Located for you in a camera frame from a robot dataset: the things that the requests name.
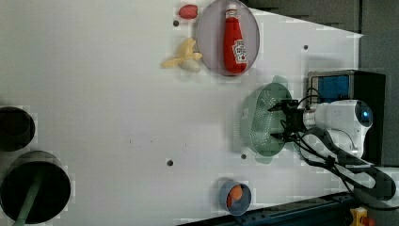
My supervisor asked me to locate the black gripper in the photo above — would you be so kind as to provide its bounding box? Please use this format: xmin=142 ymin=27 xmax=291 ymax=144
xmin=268 ymin=100 xmax=306 ymax=142

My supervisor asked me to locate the green plastic strainer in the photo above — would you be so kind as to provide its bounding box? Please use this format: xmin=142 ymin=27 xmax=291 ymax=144
xmin=239 ymin=75 xmax=292 ymax=165

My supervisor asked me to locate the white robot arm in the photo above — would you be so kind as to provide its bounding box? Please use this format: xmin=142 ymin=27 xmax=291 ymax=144
xmin=268 ymin=99 xmax=374 ymax=158

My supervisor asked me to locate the black toaster oven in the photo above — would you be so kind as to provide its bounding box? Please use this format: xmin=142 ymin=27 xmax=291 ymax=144
xmin=308 ymin=70 xmax=386 ymax=165

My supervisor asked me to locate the orange toy fruit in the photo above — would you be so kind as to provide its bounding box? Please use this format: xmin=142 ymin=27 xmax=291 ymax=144
xmin=229 ymin=185 xmax=243 ymax=201

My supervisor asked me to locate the red ketchup bottle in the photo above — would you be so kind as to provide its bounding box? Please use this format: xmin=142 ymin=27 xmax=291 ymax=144
xmin=223 ymin=4 xmax=247 ymax=74

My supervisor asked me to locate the blue grey bowl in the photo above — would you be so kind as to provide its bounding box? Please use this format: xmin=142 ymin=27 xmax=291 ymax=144
xmin=217 ymin=180 xmax=252 ymax=217

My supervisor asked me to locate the grey oval plate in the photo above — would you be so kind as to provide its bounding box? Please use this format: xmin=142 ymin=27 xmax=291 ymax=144
xmin=196 ymin=0 xmax=260 ymax=76

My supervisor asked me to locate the yellow toy banana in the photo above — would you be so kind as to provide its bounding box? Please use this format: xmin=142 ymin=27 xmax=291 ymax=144
xmin=161 ymin=38 xmax=202 ymax=73

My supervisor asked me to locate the yellow red emergency button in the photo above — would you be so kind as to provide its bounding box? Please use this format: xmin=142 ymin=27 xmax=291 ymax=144
xmin=350 ymin=207 xmax=375 ymax=226

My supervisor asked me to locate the red green toy apple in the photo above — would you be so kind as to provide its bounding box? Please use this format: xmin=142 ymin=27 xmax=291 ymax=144
xmin=178 ymin=5 xmax=198 ymax=20

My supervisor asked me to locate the green spatula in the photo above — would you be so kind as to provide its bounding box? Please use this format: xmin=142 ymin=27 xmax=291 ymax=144
xmin=13 ymin=171 xmax=43 ymax=226

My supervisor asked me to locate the small black cylinder cup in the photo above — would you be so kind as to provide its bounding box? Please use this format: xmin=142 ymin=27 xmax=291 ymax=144
xmin=0 ymin=106 xmax=36 ymax=152

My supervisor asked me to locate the large black utensil cup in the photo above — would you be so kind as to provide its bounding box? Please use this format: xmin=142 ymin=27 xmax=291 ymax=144
xmin=1 ymin=151 xmax=72 ymax=224

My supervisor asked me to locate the blue metal frame rail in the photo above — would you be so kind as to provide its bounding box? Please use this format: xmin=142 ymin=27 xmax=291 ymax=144
xmin=180 ymin=192 xmax=356 ymax=226

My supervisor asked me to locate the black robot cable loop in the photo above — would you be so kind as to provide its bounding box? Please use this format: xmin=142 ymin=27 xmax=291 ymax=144
xmin=293 ymin=126 xmax=397 ymax=202

